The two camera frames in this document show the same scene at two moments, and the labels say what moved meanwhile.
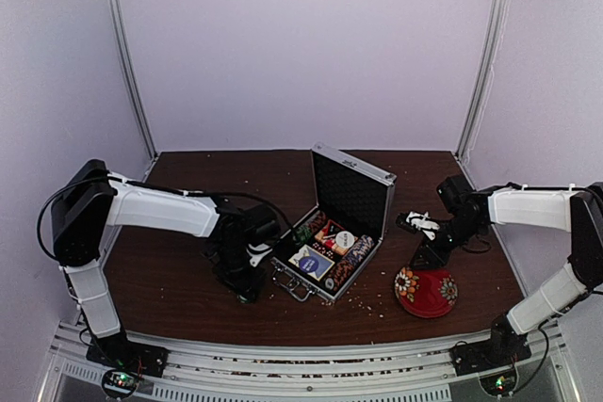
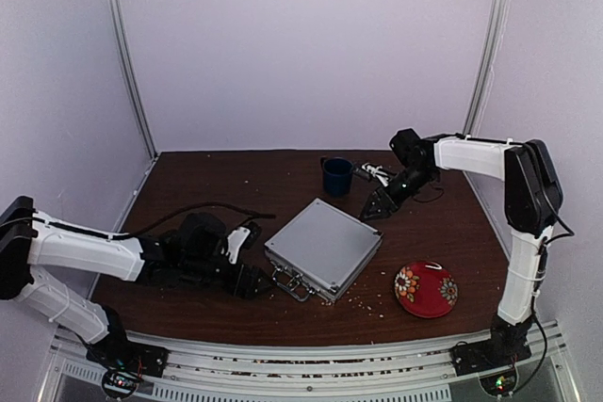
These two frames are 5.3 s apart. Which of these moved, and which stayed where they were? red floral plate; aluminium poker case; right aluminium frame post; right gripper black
Moved: aluminium poker case; right gripper black
Stayed: right aluminium frame post; red floral plate
